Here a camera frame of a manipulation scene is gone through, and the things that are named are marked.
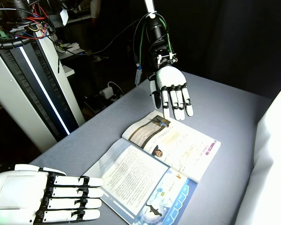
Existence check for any black corrugated cable conduit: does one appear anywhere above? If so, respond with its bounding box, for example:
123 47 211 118
0 14 57 51

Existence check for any black motor with coloured wires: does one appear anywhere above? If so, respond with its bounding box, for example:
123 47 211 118
0 0 52 40

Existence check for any white crumpled cloth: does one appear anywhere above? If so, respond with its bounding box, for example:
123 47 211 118
56 42 85 54

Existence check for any white backdrop sheet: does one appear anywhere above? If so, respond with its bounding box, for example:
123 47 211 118
234 78 281 225

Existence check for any grey table cloth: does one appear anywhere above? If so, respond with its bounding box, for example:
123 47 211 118
29 70 272 225

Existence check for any white USB connector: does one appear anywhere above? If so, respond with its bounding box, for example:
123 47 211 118
135 63 142 86

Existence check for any white paper tag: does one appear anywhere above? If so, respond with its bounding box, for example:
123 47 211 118
59 9 69 26

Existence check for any white robot body column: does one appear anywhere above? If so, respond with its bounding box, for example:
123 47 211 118
0 35 86 154

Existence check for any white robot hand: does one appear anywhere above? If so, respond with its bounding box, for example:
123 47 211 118
148 65 194 121
0 164 104 225

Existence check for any white power adapter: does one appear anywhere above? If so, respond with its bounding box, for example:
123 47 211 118
99 87 116 99

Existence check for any illustrated textbook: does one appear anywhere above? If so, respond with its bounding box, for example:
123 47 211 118
83 109 222 225

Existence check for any black backdrop curtain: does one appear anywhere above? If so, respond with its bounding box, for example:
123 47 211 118
163 0 281 99

